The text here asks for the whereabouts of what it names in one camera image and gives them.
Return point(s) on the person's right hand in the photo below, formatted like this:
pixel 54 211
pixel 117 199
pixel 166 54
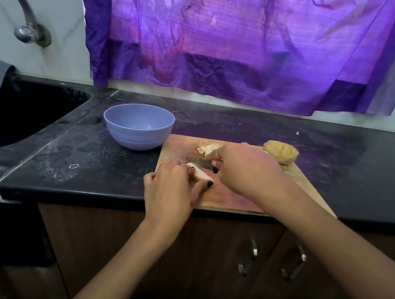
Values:
pixel 250 170

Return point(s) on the person's left hand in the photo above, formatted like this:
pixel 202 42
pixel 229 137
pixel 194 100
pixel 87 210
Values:
pixel 168 198

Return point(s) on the rounded potato end piece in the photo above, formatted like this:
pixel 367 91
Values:
pixel 280 152

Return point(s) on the tan potato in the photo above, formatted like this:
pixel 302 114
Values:
pixel 200 171

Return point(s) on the pile of diced potato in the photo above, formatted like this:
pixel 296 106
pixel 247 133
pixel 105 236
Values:
pixel 209 148

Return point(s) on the blue bowl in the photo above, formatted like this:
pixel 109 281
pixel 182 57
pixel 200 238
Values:
pixel 138 125

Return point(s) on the person's right forearm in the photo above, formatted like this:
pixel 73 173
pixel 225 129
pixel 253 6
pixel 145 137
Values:
pixel 352 256

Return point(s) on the person's left forearm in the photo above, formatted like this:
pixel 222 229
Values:
pixel 123 273

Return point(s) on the wooden cutting board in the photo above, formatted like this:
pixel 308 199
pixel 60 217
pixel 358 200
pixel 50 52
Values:
pixel 310 190

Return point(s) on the white rubber band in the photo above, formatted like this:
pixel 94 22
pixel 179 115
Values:
pixel 70 165

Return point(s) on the purple cloth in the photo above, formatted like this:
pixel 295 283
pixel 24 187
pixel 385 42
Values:
pixel 251 37

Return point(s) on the dark sink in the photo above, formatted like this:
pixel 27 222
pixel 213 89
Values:
pixel 14 116

